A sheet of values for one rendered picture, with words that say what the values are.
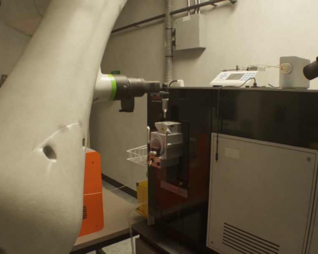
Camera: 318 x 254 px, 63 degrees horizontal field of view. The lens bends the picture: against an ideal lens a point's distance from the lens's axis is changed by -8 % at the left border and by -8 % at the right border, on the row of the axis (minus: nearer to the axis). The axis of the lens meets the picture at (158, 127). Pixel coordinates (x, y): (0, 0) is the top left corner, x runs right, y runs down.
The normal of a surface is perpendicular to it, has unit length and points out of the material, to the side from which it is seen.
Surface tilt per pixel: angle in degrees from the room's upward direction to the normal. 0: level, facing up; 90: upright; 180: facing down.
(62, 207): 75
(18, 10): 143
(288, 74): 90
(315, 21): 90
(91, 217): 90
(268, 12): 90
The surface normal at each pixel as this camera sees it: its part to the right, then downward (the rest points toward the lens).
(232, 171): -0.78, 0.09
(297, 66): 0.62, 0.11
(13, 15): 0.06, 0.93
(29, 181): 0.62, -0.53
